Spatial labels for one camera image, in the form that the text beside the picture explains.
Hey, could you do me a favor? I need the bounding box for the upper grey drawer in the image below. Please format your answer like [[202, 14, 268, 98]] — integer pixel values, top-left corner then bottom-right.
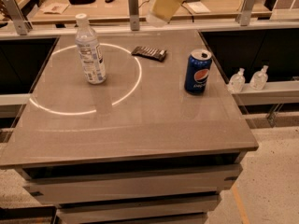
[[25, 164, 242, 204]]

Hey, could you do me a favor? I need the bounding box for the black object on desk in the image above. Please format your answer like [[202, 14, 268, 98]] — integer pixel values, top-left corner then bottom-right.
[[69, 0, 96, 5]]

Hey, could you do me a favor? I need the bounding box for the grey drawer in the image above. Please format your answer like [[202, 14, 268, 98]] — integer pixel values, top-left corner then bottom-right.
[[58, 195, 220, 224], [25, 164, 242, 204]]

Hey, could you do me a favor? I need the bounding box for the lower grey drawer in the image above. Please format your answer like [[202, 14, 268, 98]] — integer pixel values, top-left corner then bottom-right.
[[58, 195, 220, 224]]

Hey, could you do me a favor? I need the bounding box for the metal bracket post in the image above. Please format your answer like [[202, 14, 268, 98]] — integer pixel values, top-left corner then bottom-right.
[[236, 0, 255, 26], [1, 0, 33, 35], [128, 0, 139, 31]]

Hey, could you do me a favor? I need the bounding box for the paper sheet on desk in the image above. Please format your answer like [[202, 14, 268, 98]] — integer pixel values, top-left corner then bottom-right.
[[42, 3, 69, 14]]

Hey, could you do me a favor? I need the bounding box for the clear plastic water bottle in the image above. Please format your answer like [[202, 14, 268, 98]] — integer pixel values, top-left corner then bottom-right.
[[76, 13, 107, 84]]

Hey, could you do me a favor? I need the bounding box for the right metal bracket post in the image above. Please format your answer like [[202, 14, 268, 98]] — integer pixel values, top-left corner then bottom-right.
[[236, 0, 255, 26]]

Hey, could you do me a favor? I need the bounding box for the left metal bracket post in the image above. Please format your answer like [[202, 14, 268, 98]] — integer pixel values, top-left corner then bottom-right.
[[1, 0, 33, 35]]

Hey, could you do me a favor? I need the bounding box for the white paper near adapter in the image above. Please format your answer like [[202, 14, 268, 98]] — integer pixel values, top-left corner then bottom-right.
[[188, 2, 210, 14]]

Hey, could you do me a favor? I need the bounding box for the blue pepsi can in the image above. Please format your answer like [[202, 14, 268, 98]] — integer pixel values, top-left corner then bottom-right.
[[184, 49, 212, 95]]

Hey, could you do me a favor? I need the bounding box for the middle metal bracket post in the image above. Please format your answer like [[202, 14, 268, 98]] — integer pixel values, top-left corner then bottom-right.
[[128, 0, 139, 31]]

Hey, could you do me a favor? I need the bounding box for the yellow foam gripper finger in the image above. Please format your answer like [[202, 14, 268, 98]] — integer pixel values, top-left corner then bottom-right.
[[146, 0, 184, 27]]

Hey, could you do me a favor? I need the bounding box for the dark snack bar wrapper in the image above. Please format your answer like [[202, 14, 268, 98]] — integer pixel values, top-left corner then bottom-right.
[[131, 46, 166, 62]]

